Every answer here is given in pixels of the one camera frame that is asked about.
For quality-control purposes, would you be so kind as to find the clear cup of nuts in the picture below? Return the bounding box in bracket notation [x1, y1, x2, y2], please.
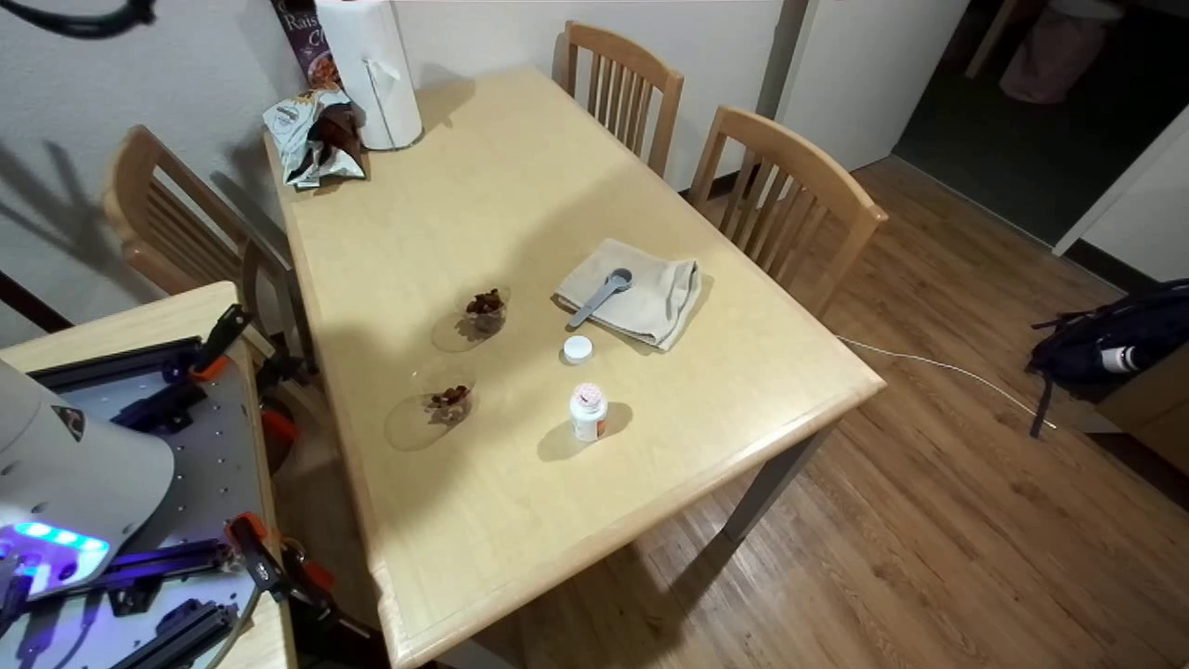
[450, 284, 512, 350]

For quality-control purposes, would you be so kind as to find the blue measuring spoon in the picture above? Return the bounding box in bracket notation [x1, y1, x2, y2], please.
[566, 266, 635, 334]

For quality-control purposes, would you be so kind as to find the folded beige towel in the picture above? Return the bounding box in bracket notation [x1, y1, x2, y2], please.
[552, 236, 715, 358]

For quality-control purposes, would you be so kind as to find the white pill bottle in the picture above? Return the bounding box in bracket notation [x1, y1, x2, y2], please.
[566, 379, 610, 446]

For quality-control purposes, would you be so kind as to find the small brown object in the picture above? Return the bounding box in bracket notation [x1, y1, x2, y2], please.
[415, 377, 481, 438]

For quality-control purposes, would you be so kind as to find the grey metal table leg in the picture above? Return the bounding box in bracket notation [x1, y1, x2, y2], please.
[664, 432, 830, 611]

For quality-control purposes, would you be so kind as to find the wooden slat-back chair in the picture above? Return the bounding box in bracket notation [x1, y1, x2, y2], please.
[683, 106, 891, 321]
[552, 14, 689, 180]
[104, 123, 309, 363]

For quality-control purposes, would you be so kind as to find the black orange bar clamp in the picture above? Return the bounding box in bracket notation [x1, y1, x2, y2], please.
[30, 301, 257, 397]

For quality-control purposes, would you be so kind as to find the brown snack bag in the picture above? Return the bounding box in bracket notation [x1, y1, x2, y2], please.
[273, 0, 345, 93]

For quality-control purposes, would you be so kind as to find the robot mounting platform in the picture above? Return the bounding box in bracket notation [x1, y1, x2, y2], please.
[0, 280, 300, 669]

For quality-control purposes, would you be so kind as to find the blue bar clamp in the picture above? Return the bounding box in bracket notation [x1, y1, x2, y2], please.
[0, 536, 239, 626]

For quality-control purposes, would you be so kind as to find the black backpack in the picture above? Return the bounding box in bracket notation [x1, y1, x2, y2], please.
[1023, 277, 1189, 438]

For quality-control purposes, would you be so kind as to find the pale pink bin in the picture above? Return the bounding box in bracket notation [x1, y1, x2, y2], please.
[996, 0, 1125, 108]

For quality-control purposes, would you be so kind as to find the white power cable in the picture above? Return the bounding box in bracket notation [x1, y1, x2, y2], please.
[840, 334, 1054, 432]

